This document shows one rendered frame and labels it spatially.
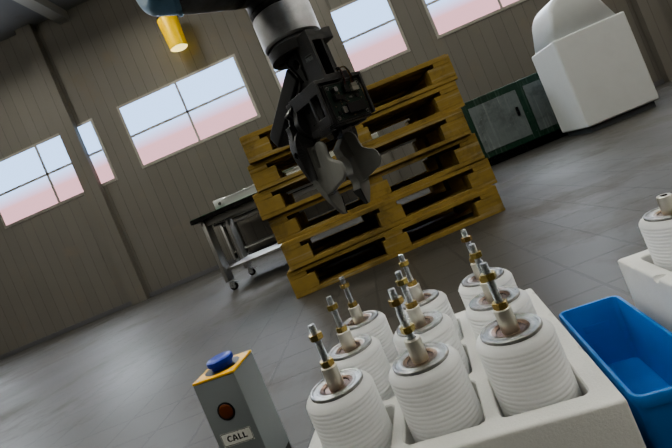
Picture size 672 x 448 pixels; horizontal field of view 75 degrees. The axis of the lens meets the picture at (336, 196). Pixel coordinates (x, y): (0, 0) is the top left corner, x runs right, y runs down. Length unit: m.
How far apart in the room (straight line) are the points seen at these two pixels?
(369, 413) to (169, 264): 8.15
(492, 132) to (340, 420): 5.44
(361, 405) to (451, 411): 0.11
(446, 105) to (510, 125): 3.30
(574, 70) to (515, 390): 4.92
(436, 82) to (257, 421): 2.30
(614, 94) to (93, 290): 8.66
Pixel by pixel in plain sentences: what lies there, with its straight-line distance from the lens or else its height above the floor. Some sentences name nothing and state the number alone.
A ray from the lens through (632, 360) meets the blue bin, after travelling 1.00.
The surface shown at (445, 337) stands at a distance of 0.69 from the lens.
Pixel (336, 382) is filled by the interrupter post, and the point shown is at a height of 0.26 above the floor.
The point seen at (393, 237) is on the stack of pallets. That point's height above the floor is 0.11.
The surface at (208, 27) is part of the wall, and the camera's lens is 8.68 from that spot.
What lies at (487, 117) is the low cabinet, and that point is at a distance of 5.90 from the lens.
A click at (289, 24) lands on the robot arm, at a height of 0.69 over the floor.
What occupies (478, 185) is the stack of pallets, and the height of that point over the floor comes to 0.19.
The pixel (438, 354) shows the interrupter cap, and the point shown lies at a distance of 0.60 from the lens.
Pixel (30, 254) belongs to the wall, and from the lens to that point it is 10.01.
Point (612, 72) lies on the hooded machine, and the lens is 5.53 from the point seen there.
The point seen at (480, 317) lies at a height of 0.25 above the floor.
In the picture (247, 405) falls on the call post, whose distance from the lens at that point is 0.70.
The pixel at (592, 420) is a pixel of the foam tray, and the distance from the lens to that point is 0.58.
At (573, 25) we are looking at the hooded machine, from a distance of 5.52.
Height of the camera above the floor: 0.49
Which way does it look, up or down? 1 degrees down
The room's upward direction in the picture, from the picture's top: 23 degrees counter-clockwise
